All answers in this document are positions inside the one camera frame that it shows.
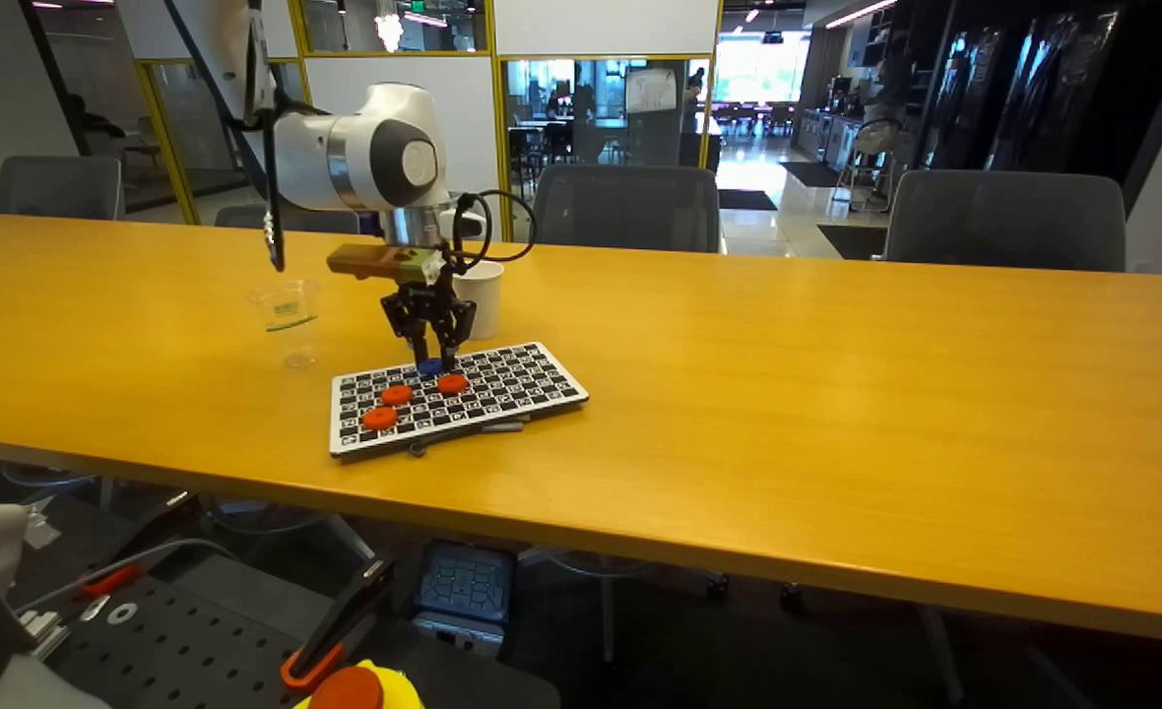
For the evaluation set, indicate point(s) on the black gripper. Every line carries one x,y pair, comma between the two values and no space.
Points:
438,308

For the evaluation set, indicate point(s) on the left orange black clamp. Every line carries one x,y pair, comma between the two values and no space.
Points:
331,636

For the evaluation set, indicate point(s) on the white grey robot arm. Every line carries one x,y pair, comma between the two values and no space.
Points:
384,160

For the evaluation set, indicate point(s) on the blue disc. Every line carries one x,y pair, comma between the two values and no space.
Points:
430,366

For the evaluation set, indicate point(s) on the yellow emergency stop button box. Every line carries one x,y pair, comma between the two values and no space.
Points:
362,686

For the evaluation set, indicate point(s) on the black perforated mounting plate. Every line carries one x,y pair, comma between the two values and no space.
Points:
202,640

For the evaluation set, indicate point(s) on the grey chair right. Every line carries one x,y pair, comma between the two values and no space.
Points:
1008,219

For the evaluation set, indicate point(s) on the grey chair middle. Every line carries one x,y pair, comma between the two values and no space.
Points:
629,206

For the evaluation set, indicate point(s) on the checkered marker calibration board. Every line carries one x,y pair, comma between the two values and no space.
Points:
505,383

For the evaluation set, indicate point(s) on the grey chair left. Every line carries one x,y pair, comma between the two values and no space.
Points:
60,186

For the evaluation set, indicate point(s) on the white paper cup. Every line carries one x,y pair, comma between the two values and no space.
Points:
483,289

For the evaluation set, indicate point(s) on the orange disc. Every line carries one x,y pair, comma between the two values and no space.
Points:
395,396
450,383
378,420

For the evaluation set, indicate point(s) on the grey chair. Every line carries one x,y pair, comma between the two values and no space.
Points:
60,186
629,206
1008,219

